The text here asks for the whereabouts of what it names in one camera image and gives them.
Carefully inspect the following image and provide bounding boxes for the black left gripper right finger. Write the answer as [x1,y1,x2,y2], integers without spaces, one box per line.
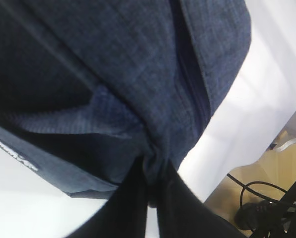
[155,163,245,238]

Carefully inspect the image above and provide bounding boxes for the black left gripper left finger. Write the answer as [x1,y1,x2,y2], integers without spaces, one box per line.
[68,158,148,238]

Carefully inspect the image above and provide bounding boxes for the dark blue fabric lunch bag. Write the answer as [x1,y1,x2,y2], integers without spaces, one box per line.
[0,0,251,199]

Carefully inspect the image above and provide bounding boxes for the black floor cables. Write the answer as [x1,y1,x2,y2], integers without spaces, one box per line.
[226,171,296,238]

